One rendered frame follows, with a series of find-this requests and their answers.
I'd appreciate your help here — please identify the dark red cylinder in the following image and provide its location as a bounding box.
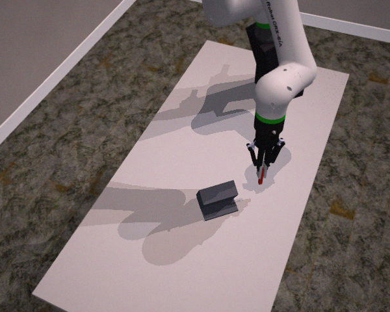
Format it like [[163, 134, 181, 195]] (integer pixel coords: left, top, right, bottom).
[[258, 168, 264, 185]]

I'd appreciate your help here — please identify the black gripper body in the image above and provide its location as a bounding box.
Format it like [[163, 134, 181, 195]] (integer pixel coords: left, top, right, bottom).
[[253, 131, 280, 150]]

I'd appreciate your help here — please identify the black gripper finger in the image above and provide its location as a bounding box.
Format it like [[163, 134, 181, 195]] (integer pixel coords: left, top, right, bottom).
[[247, 142, 266, 179], [263, 138, 285, 178]]

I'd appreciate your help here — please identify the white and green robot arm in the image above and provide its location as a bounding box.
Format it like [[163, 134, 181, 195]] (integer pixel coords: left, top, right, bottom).
[[202, 0, 317, 137]]

